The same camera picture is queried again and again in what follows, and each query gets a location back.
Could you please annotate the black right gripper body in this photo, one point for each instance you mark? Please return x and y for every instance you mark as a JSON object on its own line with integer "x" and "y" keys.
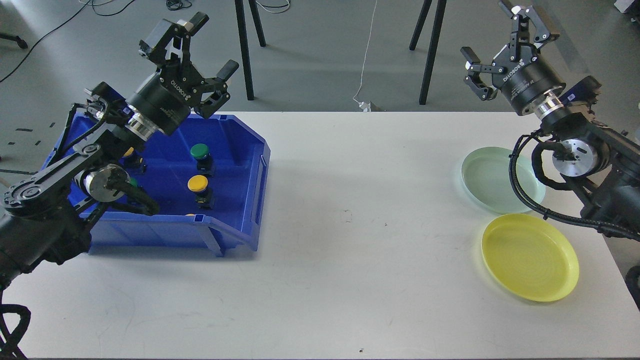
{"x": 525, "y": 78}

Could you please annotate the black tripod legs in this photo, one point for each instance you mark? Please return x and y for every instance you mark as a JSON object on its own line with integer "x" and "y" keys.
{"x": 244, "y": 40}
{"x": 435, "y": 36}

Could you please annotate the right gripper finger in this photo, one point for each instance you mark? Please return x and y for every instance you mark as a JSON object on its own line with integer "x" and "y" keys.
{"x": 532, "y": 28}
{"x": 474, "y": 67}

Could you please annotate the black tripod legs right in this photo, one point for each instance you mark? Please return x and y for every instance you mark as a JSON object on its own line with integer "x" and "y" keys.
{"x": 435, "y": 36}

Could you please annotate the black tripod legs left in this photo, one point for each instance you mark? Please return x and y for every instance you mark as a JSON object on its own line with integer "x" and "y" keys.
{"x": 244, "y": 40}

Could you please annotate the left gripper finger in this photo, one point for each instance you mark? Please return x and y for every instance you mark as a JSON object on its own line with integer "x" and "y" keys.
{"x": 169, "y": 42}
{"x": 212, "y": 93}

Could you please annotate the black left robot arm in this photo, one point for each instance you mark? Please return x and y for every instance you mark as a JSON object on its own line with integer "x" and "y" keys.
{"x": 49, "y": 216}

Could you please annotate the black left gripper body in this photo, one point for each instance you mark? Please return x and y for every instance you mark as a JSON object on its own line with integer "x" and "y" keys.
{"x": 164, "y": 101}

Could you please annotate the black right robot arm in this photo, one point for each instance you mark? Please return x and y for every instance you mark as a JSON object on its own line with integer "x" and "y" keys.
{"x": 574, "y": 151}

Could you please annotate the yellow plate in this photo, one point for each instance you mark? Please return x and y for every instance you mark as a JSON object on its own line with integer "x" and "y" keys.
{"x": 530, "y": 258}

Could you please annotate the light green plate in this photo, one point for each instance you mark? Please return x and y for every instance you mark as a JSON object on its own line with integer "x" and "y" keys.
{"x": 485, "y": 177}

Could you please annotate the blue plastic bin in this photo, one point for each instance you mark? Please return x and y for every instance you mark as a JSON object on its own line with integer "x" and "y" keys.
{"x": 241, "y": 160}

